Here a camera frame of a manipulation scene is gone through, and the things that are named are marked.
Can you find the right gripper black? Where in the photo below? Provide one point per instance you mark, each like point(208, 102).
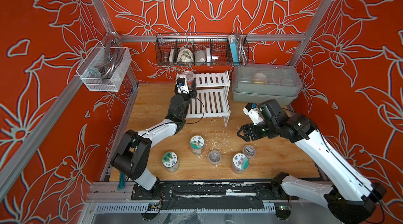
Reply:
point(246, 129)

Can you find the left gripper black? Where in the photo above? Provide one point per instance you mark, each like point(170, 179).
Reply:
point(193, 93)

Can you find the small clear cup red seeds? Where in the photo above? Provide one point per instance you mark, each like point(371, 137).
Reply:
point(190, 77)

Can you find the white slatted wooden shelf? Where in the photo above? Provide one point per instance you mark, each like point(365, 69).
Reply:
point(212, 97)

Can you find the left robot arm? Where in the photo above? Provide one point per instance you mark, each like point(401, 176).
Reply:
point(132, 153)

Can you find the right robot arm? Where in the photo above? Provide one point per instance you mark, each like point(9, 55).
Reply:
point(350, 197)

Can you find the seed jar flower lid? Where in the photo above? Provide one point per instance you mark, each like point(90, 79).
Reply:
point(240, 163)

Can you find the seed jar strawberry lid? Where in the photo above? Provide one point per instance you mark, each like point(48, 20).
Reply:
point(197, 144)

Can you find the seed jar tree lid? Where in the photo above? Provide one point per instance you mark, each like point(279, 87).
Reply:
point(170, 161)

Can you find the grey lidded storage box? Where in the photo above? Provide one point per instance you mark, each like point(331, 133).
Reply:
point(256, 83)

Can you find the blue box in basket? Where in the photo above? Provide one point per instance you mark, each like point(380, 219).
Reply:
point(233, 45)

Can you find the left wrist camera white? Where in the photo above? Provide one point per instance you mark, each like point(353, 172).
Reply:
point(182, 83)

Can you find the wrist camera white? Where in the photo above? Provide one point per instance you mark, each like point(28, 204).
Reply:
point(182, 83)
point(253, 112)

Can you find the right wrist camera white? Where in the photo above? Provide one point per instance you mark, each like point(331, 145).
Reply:
point(253, 112)

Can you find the black wire wall basket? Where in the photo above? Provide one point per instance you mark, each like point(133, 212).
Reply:
point(202, 49)

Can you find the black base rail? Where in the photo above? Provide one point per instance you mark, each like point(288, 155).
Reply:
point(260, 189)

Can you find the clear plastic wall bin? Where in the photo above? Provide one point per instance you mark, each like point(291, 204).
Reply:
point(105, 68)

